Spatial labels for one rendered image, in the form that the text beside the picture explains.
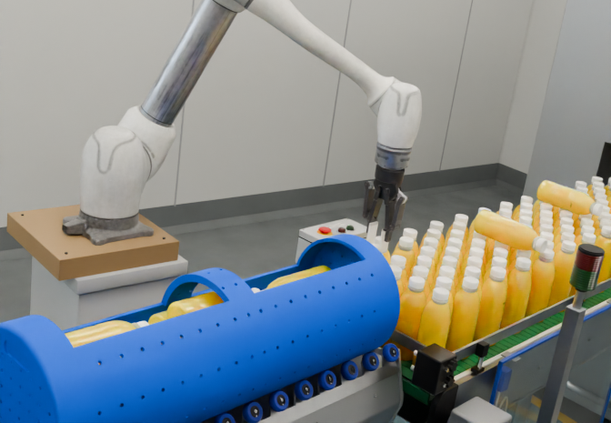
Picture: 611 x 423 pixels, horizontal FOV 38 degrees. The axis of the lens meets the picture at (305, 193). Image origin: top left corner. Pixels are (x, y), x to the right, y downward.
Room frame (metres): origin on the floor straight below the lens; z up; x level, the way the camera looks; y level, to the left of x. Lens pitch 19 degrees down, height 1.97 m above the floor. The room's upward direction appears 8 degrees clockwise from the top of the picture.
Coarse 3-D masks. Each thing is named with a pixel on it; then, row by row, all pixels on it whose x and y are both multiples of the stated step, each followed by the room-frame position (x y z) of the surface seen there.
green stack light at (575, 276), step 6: (576, 270) 1.98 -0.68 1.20; (582, 270) 1.97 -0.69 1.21; (570, 276) 2.00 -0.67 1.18; (576, 276) 1.98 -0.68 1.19; (582, 276) 1.97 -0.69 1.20; (588, 276) 1.96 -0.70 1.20; (594, 276) 1.97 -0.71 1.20; (570, 282) 1.99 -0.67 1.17; (576, 282) 1.97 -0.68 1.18; (582, 282) 1.97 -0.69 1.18; (588, 282) 1.96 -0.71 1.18; (594, 282) 1.97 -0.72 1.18; (582, 288) 1.97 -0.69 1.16; (588, 288) 1.96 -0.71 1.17; (594, 288) 1.97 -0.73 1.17
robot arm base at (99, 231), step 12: (72, 216) 2.19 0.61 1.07; (84, 216) 2.12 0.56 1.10; (72, 228) 2.09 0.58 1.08; (84, 228) 2.11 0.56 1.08; (96, 228) 2.10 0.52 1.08; (108, 228) 2.10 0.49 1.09; (120, 228) 2.12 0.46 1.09; (132, 228) 2.14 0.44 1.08; (144, 228) 2.17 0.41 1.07; (96, 240) 2.06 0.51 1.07; (108, 240) 2.08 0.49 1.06
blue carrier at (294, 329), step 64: (320, 256) 1.98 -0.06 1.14; (128, 320) 1.60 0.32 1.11; (192, 320) 1.44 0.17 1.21; (256, 320) 1.52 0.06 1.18; (320, 320) 1.63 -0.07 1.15; (384, 320) 1.78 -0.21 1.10; (0, 384) 1.30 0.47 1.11; (64, 384) 1.21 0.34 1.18; (128, 384) 1.28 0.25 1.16; (192, 384) 1.37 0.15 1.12; (256, 384) 1.50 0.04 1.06
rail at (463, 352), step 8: (608, 280) 2.51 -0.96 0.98; (600, 288) 2.47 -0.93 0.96; (560, 304) 2.29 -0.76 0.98; (568, 304) 2.33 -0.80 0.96; (536, 312) 2.20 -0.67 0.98; (544, 312) 2.22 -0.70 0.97; (552, 312) 2.26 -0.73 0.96; (520, 320) 2.13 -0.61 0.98; (528, 320) 2.16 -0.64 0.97; (536, 320) 2.19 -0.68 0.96; (504, 328) 2.07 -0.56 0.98; (512, 328) 2.10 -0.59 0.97; (520, 328) 2.13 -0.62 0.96; (488, 336) 2.01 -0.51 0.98; (496, 336) 2.04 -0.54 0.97; (504, 336) 2.07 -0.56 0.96; (472, 344) 1.96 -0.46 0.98; (456, 352) 1.91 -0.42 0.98; (464, 352) 1.93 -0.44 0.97; (472, 352) 1.96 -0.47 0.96
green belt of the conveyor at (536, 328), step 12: (588, 300) 2.52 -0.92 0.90; (600, 300) 2.53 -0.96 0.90; (564, 312) 2.41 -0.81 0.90; (540, 324) 2.30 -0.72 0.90; (552, 324) 2.31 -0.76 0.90; (516, 336) 2.20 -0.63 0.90; (528, 336) 2.21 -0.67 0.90; (492, 348) 2.10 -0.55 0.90; (504, 348) 2.11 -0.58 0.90; (468, 360) 2.02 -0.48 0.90; (408, 372) 1.92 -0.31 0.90; (456, 372) 1.95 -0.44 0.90; (408, 384) 1.90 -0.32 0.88; (420, 396) 1.87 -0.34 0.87
